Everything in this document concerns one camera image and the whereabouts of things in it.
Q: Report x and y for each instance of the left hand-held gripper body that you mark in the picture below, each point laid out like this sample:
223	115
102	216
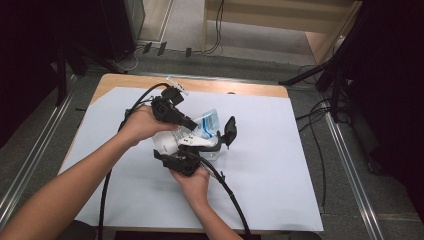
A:
165	108

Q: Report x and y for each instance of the black curtain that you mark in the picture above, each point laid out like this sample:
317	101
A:
26	50
393	83

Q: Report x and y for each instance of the grey cabinet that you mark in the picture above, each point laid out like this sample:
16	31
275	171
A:
135	16

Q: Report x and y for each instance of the light wooden cabinet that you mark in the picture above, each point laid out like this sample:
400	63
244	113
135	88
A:
266	20

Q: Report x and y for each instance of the clear container with black lid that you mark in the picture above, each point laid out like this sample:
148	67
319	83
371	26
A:
230	128

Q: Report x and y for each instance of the blue and white pouch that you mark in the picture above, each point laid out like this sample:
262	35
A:
208	125

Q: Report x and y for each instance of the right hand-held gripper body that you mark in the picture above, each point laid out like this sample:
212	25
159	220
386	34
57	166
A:
181	161

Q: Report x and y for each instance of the black tripod stand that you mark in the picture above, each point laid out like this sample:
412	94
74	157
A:
335	86

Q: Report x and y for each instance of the person's left hand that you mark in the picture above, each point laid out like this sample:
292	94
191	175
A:
140	125

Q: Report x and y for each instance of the black metal stand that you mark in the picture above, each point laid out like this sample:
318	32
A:
61	76

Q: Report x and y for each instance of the metal floor rail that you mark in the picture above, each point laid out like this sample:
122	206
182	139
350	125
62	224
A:
233	79
353	186
33	156

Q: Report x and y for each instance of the person's right hand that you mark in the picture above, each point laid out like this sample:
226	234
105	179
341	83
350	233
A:
195	186

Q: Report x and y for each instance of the small black block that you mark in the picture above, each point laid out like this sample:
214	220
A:
188	52
147	47
162	48

